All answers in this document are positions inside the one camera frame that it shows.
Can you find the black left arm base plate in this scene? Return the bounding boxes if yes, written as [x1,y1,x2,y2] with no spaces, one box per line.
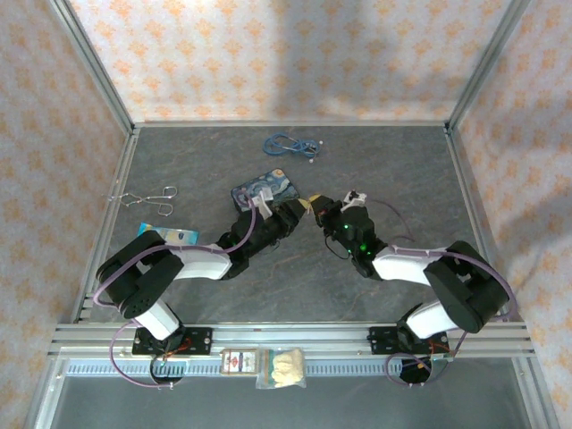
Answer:
[133,325,215,358]

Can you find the clear bag of yellow crackers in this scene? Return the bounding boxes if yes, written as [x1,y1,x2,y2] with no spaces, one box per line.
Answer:
[255,348,308,390]

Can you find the black round cable port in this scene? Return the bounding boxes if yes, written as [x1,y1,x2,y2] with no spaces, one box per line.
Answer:
[149,357,189,388]
[396,352,449,388]

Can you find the starry night painted tin box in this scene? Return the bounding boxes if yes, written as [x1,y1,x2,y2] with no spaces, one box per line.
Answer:
[230,167,303,216]

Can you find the aluminium table edge rail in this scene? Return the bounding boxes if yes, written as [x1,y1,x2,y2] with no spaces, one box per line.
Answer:
[444,126,524,324]
[73,128,142,324]
[132,120,450,130]

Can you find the blue white snack packet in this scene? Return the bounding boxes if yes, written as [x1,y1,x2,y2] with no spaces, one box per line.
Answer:
[138,222,200,247]

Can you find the aluminium frame post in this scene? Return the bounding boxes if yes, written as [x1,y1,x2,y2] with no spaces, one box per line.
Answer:
[444,0,533,130]
[47,0,138,133]
[24,357,68,429]
[512,357,562,429]

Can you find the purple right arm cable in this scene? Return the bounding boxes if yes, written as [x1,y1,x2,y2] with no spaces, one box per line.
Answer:
[368,198,518,390]

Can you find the playing card box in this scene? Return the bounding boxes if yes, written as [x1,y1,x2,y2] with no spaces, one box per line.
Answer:
[220,348,259,377]

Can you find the metal scissor tongs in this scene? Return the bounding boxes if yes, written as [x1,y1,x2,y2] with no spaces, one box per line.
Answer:
[102,185,179,217]

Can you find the grey slotted cable duct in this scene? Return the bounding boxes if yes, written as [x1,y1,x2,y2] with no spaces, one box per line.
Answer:
[65,359,448,379]

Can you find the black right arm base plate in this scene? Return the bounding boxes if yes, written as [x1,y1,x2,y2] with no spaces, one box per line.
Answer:
[368,324,449,358]

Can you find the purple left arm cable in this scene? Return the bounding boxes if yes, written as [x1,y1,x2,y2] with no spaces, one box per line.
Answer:
[92,189,261,391]

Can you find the blue coiled cord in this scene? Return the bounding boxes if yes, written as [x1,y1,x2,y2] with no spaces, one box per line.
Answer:
[262,133,324,163]

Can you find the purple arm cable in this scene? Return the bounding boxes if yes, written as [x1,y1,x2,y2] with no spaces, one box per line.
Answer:
[92,189,261,391]
[368,198,518,390]

